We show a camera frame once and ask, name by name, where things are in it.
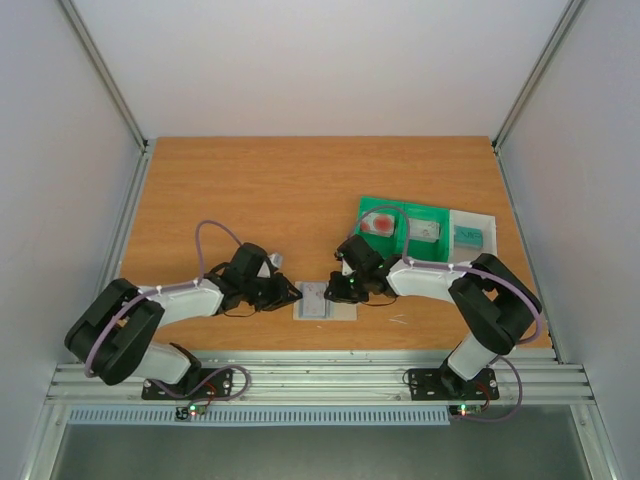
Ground white right bin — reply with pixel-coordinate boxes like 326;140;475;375
448;209;498;263

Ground right aluminium frame post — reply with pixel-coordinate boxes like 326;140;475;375
491;0;587;156

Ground card with red circles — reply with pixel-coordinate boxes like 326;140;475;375
359;212;396;238

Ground right small circuit board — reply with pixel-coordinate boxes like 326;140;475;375
449;404;487;418

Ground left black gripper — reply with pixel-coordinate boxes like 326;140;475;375
243;273;304;312

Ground small circuit board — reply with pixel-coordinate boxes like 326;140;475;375
449;404;487;418
174;405;208;421

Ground aluminium frame post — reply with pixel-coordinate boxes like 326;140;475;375
56;0;148;152
491;0;587;156

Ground left small circuit board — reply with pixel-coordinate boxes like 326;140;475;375
174;405;208;421

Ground green middle bin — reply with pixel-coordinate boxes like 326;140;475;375
395;202;450;262

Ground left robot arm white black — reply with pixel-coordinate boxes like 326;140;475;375
64;243;303;398

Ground white card red pattern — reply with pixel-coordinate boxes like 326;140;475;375
296;282;333;320

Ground translucent grey card holder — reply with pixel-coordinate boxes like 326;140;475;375
293;282;357;321

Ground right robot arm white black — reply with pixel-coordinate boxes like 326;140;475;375
324;235;542;399

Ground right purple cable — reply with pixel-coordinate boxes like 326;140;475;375
349;205;546;424

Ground left aluminium frame post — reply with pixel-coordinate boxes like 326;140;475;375
56;0;148;152

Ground aluminium front rail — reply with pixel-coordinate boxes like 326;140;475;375
45;348;595;406

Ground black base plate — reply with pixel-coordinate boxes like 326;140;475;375
402;368;500;401
141;367;233;401

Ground teal VIP card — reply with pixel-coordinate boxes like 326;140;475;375
454;225;484;250

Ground green left bin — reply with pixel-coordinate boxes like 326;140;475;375
355;196;406;258

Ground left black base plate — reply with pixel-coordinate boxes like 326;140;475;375
141;367;233;401

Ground grey patterned card in bin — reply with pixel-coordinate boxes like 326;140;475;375
408;218;441;244

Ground green bin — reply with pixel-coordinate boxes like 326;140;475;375
355;196;406;258
395;202;450;262

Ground grey slotted cable duct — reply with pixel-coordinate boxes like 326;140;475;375
68;405;450;427

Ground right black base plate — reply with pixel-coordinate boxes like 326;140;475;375
402;368;500;401

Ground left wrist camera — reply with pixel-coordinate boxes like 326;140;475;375
268;252;283;269

